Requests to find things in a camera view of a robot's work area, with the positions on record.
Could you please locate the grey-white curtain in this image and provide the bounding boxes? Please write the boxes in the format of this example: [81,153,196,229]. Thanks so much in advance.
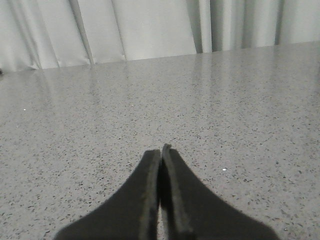
[0,0,320,73]

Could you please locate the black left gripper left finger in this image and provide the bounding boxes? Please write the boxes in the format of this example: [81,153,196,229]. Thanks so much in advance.
[55,149,160,240]

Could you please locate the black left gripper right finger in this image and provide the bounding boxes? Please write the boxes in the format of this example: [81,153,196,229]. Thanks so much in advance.
[161,144,279,240]

